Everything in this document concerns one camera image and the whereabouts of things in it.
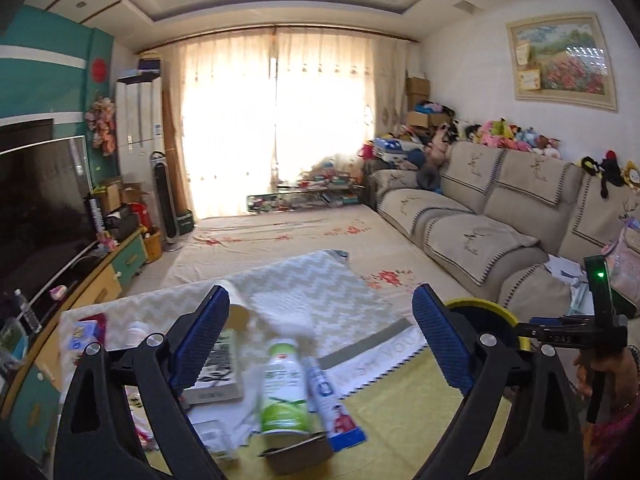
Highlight white tower fan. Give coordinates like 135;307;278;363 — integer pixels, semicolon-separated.
151;151;182;252

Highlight pink flower decoration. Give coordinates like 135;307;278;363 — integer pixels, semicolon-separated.
85;96;117;157

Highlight white jar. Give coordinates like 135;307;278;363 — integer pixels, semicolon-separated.
125;322;151;348

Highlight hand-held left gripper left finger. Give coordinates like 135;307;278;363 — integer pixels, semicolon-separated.
52;285;231;480

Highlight pile of books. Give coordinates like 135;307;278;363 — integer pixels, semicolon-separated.
300;157;363;191

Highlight floral bedsheet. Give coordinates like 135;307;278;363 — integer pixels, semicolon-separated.
120;205;476;311

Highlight black television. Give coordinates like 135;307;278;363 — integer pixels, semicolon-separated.
0;135;98;306

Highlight black plush toy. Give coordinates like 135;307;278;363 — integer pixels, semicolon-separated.
597;150;621;198

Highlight pink patterned bag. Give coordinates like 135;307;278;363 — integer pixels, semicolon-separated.
602;220;640;306

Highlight white blue toothpaste tube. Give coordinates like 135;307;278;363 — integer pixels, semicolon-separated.
302;356;366;453

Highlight white papers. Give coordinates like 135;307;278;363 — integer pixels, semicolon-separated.
547;255;588;286

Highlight small cardboard box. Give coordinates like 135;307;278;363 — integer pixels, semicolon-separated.
257;430;335;476

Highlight chevron patterned cloth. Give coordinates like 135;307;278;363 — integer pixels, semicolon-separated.
60;249;426;396

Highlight green white bottle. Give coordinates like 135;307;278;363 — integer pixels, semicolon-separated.
260;337;311;436

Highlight person's right hand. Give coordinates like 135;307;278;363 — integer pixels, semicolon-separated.
572;345;640;411

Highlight black white long box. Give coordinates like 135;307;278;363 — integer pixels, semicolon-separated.
87;195;106;241

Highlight yellow plush toy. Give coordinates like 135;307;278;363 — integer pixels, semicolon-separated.
620;160;640;191

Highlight white paper wrapper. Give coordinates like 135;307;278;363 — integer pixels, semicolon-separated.
185;400;263;461

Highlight clear plastic bag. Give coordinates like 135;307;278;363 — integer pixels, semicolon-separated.
0;317;28;366

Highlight stack of cardboard boxes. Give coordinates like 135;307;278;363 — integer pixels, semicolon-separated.
405;76;451;128

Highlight glass coffee table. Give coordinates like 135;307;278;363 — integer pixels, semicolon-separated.
246;185;366;213

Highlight open cardboard box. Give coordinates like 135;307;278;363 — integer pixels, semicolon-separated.
97;180;151;216

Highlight clear water bottle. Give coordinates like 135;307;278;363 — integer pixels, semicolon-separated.
14;289;42;333

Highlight yellow basket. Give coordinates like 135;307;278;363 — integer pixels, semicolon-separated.
142;227;163;262

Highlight person's right forearm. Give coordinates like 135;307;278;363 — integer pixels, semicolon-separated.
582;347;640;480

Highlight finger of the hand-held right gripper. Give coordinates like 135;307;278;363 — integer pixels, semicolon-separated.
515;315;598;348

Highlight row of stuffed toys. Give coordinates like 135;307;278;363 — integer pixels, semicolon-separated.
457;117;563;161

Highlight framed flower painting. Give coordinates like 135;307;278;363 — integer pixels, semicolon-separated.
506;11;618;113

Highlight blue white small carton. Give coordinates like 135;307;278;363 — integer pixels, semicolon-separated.
70;321;101;351

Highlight yellow trash bin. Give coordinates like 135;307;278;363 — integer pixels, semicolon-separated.
444;297;533;356

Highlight yellow mat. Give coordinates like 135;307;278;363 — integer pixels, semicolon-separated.
320;347;513;480

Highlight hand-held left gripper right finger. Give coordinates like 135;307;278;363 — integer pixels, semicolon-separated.
411;282;586;480

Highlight beige sofa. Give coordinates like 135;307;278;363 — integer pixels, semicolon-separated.
367;140;640;321

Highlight paper cup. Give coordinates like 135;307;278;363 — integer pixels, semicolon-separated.
227;302;253;333

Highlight sheer cream curtain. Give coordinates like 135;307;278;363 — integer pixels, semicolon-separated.
160;27;423;221

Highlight yellow green tv cabinet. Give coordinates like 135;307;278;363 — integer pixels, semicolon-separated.
0;227;151;461

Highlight blue star patterned bag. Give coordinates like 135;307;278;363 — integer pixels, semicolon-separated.
374;137;426;158

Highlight grey box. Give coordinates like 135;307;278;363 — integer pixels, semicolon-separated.
180;329;246;406

